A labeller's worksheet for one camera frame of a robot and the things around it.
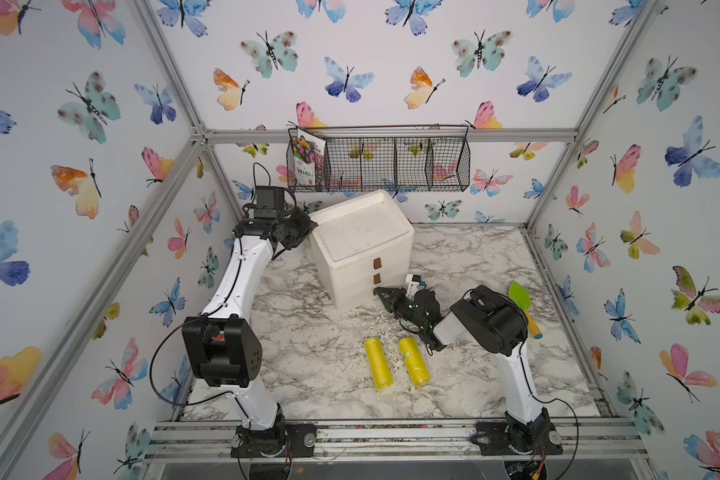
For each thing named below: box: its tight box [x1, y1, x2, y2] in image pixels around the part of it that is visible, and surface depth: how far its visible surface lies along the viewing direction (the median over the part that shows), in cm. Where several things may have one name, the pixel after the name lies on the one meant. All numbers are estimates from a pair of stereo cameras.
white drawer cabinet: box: [311, 189, 415, 311], surface depth 88 cm
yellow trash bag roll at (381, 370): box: [366, 337, 394, 390], surface depth 85 cm
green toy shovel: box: [508, 281, 543, 340], surface depth 101 cm
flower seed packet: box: [292, 127, 327, 187], surface depth 91 cm
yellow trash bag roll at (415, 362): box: [398, 337, 431, 388], surface depth 86 cm
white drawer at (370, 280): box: [335, 264, 410, 296], surface depth 91 cm
